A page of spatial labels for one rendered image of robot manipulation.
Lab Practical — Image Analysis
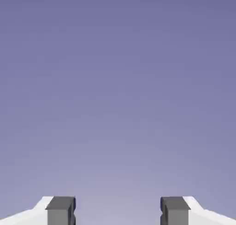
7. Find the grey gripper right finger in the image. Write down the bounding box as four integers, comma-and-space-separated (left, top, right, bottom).
159, 196, 236, 225

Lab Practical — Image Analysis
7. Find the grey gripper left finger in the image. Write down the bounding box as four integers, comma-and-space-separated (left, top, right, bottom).
0, 196, 77, 225

